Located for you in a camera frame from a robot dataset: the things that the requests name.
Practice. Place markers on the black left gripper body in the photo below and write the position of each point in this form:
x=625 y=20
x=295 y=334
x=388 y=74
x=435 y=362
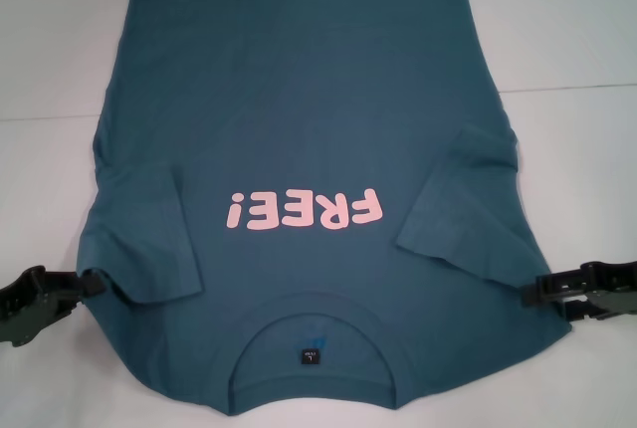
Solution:
x=35 y=303

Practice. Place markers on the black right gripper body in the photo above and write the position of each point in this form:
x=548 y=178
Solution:
x=607 y=286

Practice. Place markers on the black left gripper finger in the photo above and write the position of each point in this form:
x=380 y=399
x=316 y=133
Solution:
x=93 y=283

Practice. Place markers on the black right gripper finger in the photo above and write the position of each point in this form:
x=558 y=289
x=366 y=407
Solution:
x=584 y=310
x=542 y=291

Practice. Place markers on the teal FREE print t-shirt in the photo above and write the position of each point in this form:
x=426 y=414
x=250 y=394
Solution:
x=308 y=114

